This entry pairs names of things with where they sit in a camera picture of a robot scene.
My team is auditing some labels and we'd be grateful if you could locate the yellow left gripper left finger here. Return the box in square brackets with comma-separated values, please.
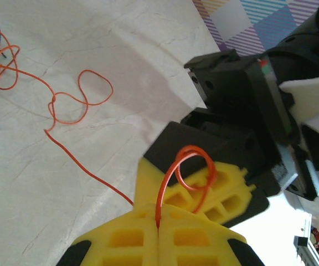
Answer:
[56, 203, 160, 266]

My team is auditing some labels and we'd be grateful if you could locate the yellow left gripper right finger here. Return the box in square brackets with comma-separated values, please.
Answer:
[157, 203, 265, 266]

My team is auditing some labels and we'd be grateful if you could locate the thin orange cable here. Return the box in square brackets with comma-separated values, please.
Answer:
[0, 23, 218, 230]

